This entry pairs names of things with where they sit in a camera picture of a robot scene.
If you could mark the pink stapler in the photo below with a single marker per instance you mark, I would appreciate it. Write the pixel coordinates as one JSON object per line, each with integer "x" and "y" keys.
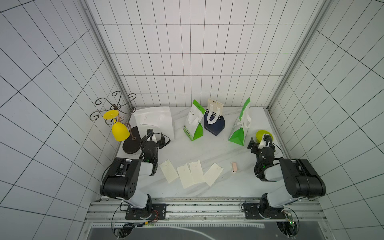
{"x": 234, "y": 167}

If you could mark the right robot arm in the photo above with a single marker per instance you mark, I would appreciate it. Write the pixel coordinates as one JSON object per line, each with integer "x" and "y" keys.
{"x": 300, "y": 178}

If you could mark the cream receipt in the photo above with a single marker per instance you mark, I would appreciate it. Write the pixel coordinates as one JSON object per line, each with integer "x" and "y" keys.
{"x": 197, "y": 172}
{"x": 185, "y": 176}
{"x": 169, "y": 171}
{"x": 212, "y": 174}

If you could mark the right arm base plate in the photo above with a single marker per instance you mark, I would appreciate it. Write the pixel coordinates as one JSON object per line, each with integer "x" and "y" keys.
{"x": 257, "y": 212}

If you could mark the green white bag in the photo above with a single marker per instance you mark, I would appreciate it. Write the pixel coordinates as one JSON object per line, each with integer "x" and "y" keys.
{"x": 193, "y": 126}
{"x": 242, "y": 124}

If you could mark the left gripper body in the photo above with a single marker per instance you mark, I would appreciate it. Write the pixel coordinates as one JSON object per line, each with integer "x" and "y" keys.
{"x": 159, "y": 144}

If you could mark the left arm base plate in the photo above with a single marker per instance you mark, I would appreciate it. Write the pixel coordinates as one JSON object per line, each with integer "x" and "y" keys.
{"x": 149, "y": 213}

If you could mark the yellow cup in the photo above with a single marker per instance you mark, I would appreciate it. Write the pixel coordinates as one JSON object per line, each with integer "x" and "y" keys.
{"x": 120, "y": 132}

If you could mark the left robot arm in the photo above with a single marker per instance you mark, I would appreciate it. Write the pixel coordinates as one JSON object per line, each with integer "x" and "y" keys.
{"x": 120, "y": 179}

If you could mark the white paper bag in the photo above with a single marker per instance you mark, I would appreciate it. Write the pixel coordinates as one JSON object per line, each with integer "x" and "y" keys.
{"x": 159, "y": 119}

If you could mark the navy beige bag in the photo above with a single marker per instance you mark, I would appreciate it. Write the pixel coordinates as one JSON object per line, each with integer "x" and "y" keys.
{"x": 214, "y": 121}

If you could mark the green bowl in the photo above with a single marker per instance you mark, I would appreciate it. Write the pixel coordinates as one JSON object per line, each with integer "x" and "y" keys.
{"x": 260, "y": 135}

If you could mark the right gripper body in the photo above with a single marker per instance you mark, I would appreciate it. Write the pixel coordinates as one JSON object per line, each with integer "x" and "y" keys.
{"x": 259, "y": 147}

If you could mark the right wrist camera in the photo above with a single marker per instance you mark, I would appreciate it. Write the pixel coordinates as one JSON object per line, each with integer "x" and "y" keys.
{"x": 266, "y": 141}

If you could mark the black oval stand base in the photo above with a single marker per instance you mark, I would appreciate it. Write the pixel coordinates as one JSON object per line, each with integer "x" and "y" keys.
{"x": 133, "y": 143}

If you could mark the yellow saucer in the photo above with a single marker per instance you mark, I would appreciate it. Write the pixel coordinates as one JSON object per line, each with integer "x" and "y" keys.
{"x": 110, "y": 114}

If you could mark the black scroll metal stand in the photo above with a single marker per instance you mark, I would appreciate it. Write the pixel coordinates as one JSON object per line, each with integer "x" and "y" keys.
{"x": 124, "y": 109}

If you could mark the aluminium rail frame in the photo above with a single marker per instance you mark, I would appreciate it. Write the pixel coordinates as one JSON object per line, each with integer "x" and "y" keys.
{"x": 202, "y": 212}

